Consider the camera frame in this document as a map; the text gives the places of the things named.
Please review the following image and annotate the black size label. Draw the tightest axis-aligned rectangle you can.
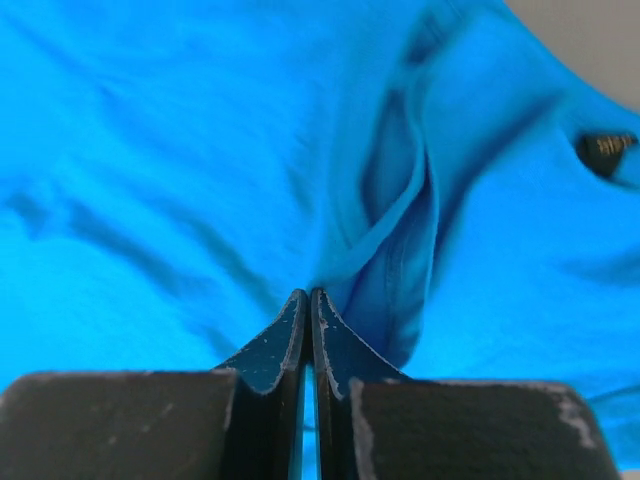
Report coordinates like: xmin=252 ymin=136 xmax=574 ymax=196
xmin=576 ymin=133 xmax=639 ymax=179

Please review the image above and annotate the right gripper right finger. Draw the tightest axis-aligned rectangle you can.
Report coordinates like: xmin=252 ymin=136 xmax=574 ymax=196
xmin=310 ymin=289 xmax=619 ymax=480

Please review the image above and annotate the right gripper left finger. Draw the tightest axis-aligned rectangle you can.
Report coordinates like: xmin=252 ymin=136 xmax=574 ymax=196
xmin=1 ymin=290 xmax=307 ymax=479

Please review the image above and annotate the blue t shirt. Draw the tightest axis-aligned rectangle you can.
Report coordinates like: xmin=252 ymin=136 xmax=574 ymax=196
xmin=1 ymin=1 xmax=639 ymax=470

